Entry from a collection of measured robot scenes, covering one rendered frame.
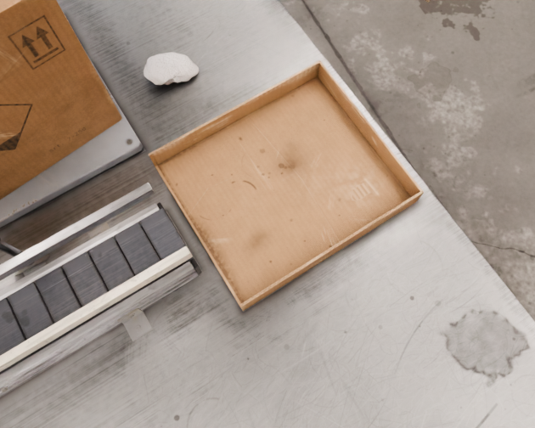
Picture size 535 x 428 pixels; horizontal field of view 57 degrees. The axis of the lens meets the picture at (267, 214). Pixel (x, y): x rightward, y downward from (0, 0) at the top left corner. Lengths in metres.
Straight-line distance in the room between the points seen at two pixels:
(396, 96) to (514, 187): 0.50
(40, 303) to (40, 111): 0.25
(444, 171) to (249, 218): 1.12
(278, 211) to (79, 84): 0.32
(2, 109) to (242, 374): 0.44
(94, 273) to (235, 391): 0.24
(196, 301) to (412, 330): 0.30
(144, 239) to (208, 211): 0.11
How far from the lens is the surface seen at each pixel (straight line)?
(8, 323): 0.72
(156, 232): 0.68
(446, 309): 0.73
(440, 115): 1.85
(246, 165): 0.75
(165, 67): 0.82
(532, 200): 1.83
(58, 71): 0.67
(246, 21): 0.90
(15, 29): 0.61
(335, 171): 0.75
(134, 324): 0.71
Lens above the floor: 1.52
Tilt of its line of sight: 71 degrees down
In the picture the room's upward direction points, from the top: 1 degrees counter-clockwise
